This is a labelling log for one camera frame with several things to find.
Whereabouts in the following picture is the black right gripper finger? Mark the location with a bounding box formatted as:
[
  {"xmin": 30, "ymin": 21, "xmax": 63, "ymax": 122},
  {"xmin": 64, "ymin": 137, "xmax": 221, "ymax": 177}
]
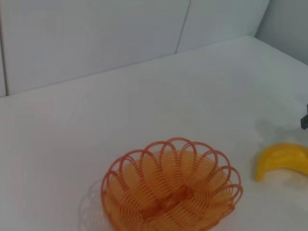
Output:
[{"xmin": 300, "ymin": 103, "xmax": 308, "ymax": 130}]

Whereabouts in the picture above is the yellow banana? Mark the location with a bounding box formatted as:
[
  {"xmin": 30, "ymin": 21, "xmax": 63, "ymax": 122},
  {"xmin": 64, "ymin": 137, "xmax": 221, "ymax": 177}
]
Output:
[{"xmin": 254, "ymin": 142, "xmax": 308, "ymax": 182}]

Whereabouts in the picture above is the orange woven plastic basket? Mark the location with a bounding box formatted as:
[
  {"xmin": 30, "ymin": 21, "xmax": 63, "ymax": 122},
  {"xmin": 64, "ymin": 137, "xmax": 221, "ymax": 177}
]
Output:
[{"xmin": 100, "ymin": 137, "xmax": 244, "ymax": 231}]

